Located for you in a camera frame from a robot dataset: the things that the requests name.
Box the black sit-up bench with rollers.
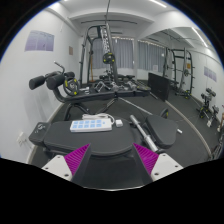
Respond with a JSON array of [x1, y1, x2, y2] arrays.
[[28, 61, 151, 118]]

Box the chrome cable row handle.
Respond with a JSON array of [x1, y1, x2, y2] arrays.
[[94, 81, 107, 93]]

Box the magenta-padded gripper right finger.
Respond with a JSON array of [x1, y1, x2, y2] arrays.
[[130, 142, 184, 186]]

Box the black yellow exercise machine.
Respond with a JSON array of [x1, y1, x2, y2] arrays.
[[197, 87, 221, 128]]

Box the black cable machine tower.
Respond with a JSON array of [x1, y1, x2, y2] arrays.
[[78, 23, 119, 86]]

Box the small black bench pad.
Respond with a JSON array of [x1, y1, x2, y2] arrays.
[[145, 114, 179, 149]]

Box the dark green squat rack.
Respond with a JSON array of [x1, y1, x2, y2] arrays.
[[163, 47, 195, 100]]

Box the pale purple wall posters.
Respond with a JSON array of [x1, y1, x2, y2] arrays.
[[203, 65, 218, 83]]

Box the black box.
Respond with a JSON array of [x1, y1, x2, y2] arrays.
[[147, 72, 171, 102]]

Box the grey window curtain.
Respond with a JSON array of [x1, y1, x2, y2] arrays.
[[137, 40, 168, 73], [91, 37, 135, 71]]

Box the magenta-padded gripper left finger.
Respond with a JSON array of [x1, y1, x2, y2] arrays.
[[41, 143, 92, 186]]

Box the white power strip blue sockets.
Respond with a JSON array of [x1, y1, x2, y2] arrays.
[[69, 118, 114, 133]]

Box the white power strip cable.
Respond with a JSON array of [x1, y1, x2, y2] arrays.
[[81, 113, 116, 126]]

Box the long ceiling light strip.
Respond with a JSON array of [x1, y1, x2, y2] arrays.
[[191, 27, 208, 48]]

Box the large black bench pad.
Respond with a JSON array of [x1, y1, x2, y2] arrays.
[[28, 119, 134, 158]]

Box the black yellow-marked weight plate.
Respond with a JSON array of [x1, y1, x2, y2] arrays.
[[102, 52, 116, 65], [63, 77, 81, 97]]

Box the grey metal frame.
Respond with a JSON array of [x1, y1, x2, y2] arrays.
[[211, 131, 224, 161]]

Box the thick silver barbell bar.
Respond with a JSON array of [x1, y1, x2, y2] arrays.
[[129, 114, 159, 153]]

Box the purple wall poster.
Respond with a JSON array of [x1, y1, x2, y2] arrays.
[[24, 29, 55, 53]]

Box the white wall socket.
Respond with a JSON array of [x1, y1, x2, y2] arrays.
[[16, 131, 28, 147]]

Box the thin silver floor barbell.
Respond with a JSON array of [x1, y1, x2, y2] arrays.
[[118, 97, 145, 117]]

